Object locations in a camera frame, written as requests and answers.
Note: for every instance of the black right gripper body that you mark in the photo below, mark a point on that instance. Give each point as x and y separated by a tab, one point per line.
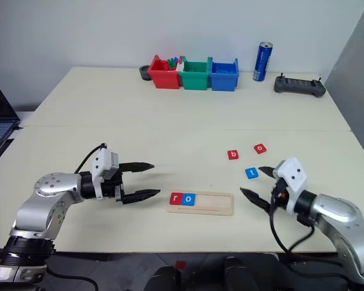
278	194

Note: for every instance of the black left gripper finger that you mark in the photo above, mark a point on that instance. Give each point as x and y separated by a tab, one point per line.
141	196
136	166

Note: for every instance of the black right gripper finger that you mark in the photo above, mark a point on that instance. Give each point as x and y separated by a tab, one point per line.
267	172
256	198

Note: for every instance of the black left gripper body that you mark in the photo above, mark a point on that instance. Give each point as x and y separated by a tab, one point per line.
110	188

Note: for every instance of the blue letter block t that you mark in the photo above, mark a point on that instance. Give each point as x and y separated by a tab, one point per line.
251	173

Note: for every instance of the red letter block o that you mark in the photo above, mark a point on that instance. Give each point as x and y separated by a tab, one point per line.
260	148

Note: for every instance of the red letter block b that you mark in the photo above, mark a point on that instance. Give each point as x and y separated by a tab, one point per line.
233	155

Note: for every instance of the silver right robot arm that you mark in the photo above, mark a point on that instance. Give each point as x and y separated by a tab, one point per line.
336	212

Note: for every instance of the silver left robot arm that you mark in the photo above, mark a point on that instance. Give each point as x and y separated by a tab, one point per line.
45	197

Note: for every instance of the red letter block r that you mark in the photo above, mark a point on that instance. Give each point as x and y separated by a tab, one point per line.
175	199

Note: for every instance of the wooden letter tray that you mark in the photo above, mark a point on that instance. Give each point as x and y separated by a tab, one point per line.
213	206

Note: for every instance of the blue letter block o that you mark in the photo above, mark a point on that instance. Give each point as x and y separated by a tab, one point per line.
188	199

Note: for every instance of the dark grey remote controller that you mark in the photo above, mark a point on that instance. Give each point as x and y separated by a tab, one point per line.
298	86

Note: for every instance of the red plastic bin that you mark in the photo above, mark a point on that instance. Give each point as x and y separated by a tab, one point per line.
165	78

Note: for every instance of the black round holder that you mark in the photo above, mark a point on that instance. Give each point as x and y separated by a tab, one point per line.
144	74

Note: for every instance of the blue plastic bin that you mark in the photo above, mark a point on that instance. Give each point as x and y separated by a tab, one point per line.
224	80

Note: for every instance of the green plastic bin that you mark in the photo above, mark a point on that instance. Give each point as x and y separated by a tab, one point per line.
195	80

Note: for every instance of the green toy brick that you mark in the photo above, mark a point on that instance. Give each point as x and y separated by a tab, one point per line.
171	64

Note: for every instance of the white toy brick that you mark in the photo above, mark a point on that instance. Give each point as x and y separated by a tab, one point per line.
180	66

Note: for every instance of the blue drink can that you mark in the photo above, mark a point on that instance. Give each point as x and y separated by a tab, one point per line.
262	62

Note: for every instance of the blue toy bricks pile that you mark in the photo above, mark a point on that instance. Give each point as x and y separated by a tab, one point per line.
224	68

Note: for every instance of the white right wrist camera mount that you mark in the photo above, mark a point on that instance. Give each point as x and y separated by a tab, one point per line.
292	175

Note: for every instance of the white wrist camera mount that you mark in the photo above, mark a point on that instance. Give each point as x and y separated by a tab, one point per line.
103	163
292	175

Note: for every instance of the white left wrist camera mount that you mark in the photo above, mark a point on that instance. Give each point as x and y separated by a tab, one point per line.
103	163

